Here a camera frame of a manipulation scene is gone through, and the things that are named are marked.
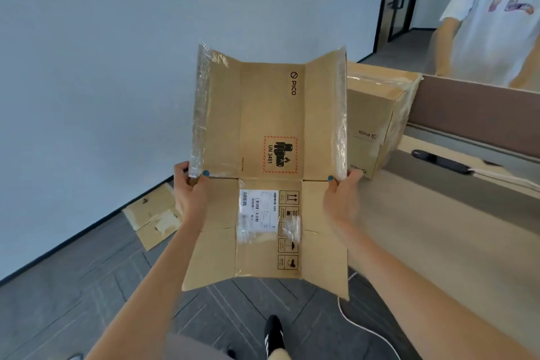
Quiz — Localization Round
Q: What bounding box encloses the brown cardboard box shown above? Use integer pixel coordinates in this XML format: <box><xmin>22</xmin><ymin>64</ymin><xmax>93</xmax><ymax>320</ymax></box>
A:
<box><xmin>348</xmin><ymin>136</ymin><xmax>395</xmax><ymax>180</ymax></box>
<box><xmin>181</xmin><ymin>39</ymin><xmax>351</xmax><ymax>302</ymax></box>
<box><xmin>345</xmin><ymin>62</ymin><xmax>424</xmax><ymax>150</ymax></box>
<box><xmin>122</xmin><ymin>182</ymin><xmax>183</xmax><ymax>251</ymax></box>

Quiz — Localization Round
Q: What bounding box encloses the mauve desk divider panel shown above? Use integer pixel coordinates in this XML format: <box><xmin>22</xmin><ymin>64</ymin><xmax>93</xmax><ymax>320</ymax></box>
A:
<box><xmin>407</xmin><ymin>74</ymin><xmax>540</xmax><ymax>158</ymax></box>

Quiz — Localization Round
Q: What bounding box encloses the black striped shoe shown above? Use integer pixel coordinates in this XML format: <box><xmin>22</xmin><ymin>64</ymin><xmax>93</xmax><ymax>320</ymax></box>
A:
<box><xmin>263</xmin><ymin>315</ymin><xmax>284</xmax><ymax>358</ymax></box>

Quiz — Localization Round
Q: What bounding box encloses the black desk power socket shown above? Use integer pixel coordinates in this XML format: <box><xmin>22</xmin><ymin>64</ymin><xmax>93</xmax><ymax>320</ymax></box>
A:
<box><xmin>411</xmin><ymin>149</ymin><xmax>474</xmax><ymax>176</ymax></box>

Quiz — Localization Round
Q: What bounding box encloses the person's right forearm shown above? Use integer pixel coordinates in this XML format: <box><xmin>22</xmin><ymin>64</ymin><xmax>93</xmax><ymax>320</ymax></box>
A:
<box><xmin>337</xmin><ymin>220</ymin><xmax>537</xmax><ymax>360</ymax></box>

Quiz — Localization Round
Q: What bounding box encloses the person's left hand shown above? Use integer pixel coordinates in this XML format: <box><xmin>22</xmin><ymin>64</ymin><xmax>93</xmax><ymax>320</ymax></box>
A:
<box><xmin>173</xmin><ymin>161</ymin><xmax>210</xmax><ymax>230</ymax></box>

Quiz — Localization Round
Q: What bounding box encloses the white floor cable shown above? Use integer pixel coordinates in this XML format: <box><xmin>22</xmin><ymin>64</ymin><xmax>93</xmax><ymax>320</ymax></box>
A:
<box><xmin>337</xmin><ymin>271</ymin><xmax>399</xmax><ymax>360</ymax></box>

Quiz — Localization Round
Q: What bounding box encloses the person's left forearm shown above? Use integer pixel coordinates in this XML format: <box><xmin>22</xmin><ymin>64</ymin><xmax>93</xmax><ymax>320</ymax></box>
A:
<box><xmin>86</xmin><ymin>220</ymin><xmax>203</xmax><ymax>360</ymax></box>

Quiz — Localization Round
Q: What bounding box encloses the person's right hand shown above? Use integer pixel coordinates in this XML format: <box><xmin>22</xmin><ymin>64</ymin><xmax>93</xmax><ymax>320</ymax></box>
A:
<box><xmin>322</xmin><ymin>169</ymin><xmax>365</xmax><ymax>230</ymax></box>

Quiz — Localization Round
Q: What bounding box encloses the white desk cable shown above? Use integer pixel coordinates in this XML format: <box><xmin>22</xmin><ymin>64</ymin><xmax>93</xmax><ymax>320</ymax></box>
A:
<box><xmin>468</xmin><ymin>166</ymin><xmax>540</xmax><ymax>192</ymax></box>

